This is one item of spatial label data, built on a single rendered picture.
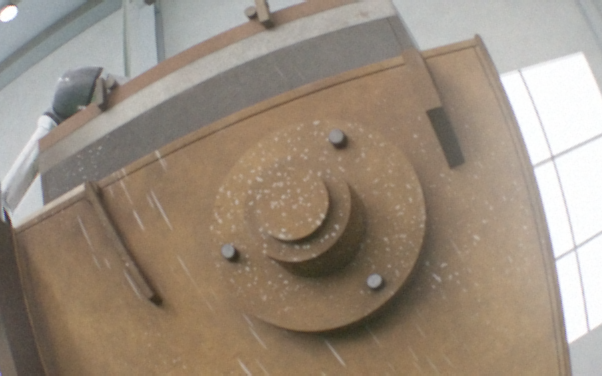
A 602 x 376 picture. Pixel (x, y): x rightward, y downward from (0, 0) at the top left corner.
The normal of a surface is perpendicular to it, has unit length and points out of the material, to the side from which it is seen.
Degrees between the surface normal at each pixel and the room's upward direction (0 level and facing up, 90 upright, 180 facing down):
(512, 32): 90
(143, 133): 90
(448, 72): 90
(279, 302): 90
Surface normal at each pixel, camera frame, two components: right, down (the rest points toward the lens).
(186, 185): -0.28, -0.32
